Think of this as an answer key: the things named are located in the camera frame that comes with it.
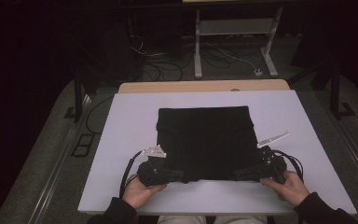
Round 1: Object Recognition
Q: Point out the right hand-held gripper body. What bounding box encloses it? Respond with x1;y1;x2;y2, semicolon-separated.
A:
256;133;291;185

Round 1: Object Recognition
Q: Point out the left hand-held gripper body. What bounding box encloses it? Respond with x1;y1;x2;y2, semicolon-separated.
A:
136;145;172;187

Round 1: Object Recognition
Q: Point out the black tank top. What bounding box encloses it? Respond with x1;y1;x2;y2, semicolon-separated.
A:
156;105;262;185

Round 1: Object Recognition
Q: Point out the person's left hand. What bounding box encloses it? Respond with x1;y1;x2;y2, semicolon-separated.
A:
121;174;168;210

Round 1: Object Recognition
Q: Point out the person's right hand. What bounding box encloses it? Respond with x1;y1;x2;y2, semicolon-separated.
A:
259;170;310;207

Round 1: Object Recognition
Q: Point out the white foam board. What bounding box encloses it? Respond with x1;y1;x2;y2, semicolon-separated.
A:
77;90;358;217

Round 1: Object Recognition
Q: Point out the wooden table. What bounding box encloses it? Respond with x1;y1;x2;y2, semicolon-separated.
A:
117;78;291;94

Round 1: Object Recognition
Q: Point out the black metal stand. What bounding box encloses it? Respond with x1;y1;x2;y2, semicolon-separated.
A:
287;59;357;120
63;77;87;123

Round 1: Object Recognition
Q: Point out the white metal stand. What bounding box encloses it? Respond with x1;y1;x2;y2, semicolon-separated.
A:
182;0;284;79

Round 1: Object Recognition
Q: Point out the right hand-held gripper cable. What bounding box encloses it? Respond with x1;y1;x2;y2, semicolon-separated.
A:
273;149;305;183

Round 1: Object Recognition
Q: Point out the hand-held gripper cable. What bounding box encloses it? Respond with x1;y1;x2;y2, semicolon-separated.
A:
118;149;145;200
273;149;305;183

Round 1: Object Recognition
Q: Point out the left hand-held gripper cable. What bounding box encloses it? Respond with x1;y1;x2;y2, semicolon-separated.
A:
118;149;145;200

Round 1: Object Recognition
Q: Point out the black floor outlet frame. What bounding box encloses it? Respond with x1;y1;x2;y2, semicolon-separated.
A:
70;133;96;158

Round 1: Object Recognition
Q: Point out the black looped floor cable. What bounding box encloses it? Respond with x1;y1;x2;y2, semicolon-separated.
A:
85;96;115;135

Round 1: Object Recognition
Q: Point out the metal floor rail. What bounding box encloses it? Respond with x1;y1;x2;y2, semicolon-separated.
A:
332;118;358;200
27;92;94;224

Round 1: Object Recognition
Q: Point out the black coiled floor cable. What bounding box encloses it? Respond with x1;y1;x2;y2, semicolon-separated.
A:
141;60;185;82

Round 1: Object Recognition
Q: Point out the white floor cable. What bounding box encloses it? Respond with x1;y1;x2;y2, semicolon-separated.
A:
213;46;257;71

